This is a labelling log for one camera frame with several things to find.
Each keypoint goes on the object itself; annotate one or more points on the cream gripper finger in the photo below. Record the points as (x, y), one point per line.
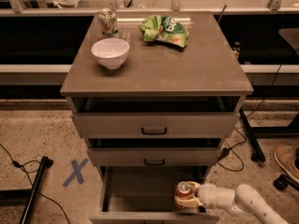
(187, 203)
(194, 186)

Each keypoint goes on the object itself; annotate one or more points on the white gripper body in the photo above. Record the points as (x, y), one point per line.
(207, 195)

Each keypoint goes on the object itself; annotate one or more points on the red coke can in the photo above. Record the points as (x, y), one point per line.
(183, 192)

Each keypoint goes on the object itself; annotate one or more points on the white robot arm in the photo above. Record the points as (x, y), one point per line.
(243, 202)

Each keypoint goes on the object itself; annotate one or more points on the bottom drawer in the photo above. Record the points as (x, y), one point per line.
(145, 195)

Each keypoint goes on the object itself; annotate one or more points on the drawer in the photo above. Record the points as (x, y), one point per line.
(155, 152)
(145, 195)
(155, 117)

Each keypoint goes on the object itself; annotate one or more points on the middle drawer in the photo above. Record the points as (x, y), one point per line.
(155, 152)

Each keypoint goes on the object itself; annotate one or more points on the grey drawer cabinet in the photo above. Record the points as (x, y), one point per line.
(206, 67)

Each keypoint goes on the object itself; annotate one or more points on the top drawer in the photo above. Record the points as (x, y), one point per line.
(155, 117)

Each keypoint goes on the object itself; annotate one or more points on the green white soda can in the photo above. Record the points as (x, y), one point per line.
(108, 21)

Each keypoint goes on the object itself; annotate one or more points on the black chair caster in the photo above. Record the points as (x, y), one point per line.
(283, 182)

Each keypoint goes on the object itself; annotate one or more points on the black stand leg right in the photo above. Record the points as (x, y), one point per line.
(256, 132)

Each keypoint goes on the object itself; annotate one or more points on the black stand leg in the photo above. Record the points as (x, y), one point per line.
(256, 132)
(26, 197)

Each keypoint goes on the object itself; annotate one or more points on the tan shoe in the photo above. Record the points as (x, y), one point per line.
(285, 158)

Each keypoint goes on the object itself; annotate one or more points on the blue tape cross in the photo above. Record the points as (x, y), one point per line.
(76, 173)

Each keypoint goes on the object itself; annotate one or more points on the white ceramic bowl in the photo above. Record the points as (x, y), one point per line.
(110, 52)

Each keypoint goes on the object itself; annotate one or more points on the green chip bag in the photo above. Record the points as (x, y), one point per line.
(164, 29)

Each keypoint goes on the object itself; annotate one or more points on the black stand leg left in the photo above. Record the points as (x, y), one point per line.
(26, 197)

